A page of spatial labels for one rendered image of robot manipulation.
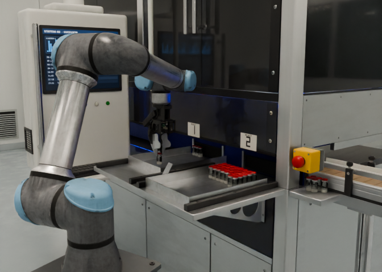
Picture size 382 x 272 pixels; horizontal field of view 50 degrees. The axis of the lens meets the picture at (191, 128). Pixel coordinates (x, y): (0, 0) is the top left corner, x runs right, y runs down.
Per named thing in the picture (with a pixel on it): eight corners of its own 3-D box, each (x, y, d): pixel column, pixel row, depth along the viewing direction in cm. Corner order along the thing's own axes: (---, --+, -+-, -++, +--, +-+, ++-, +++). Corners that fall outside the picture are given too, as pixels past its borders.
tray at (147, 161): (190, 152, 198) (190, 145, 197) (226, 163, 178) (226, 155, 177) (128, 163, 178) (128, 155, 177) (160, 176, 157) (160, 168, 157)
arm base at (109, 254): (91, 293, 95) (90, 252, 93) (49, 275, 103) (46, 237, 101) (134, 266, 107) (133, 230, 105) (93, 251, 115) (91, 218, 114)
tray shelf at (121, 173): (184, 155, 202) (184, 151, 202) (298, 190, 147) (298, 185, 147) (93, 170, 174) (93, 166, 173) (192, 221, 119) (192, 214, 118)
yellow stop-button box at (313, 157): (305, 166, 142) (306, 145, 141) (323, 170, 136) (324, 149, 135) (291, 169, 138) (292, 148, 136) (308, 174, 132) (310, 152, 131)
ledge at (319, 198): (314, 188, 149) (314, 183, 149) (345, 197, 139) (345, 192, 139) (289, 196, 141) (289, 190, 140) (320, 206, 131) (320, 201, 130)
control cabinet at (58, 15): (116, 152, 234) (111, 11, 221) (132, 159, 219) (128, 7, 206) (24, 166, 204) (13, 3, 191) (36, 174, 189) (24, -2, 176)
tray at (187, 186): (219, 172, 164) (219, 163, 164) (266, 188, 144) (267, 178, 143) (145, 187, 144) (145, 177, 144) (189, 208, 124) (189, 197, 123)
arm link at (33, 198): (49, 229, 98) (97, 23, 110) (3, 219, 104) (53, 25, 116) (79, 231, 109) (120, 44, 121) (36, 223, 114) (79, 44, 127)
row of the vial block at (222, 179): (211, 176, 157) (211, 164, 156) (244, 188, 143) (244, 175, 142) (207, 177, 156) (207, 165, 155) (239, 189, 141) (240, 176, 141)
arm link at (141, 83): (159, 69, 144) (173, 69, 154) (132, 69, 149) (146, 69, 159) (159, 91, 146) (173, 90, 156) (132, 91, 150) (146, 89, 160)
